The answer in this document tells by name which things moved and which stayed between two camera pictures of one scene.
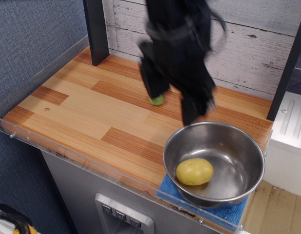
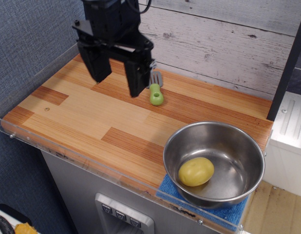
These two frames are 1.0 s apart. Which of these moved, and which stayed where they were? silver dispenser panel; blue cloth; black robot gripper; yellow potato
Moved: black robot gripper
Stayed: yellow potato; blue cloth; silver dispenser panel
